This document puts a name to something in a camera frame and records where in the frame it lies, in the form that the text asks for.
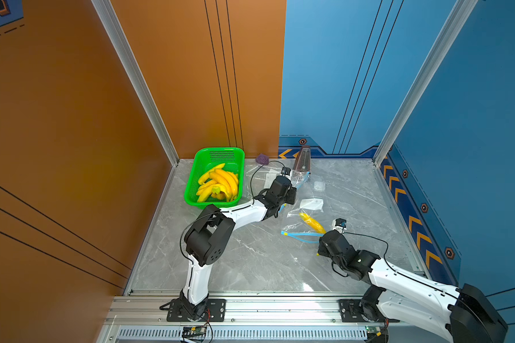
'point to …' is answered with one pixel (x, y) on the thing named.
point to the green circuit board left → (194, 330)
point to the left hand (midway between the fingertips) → (293, 185)
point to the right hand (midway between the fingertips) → (319, 241)
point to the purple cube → (262, 158)
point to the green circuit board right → (370, 329)
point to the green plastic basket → (206, 158)
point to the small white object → (319, 186)
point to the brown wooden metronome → (303, 160)
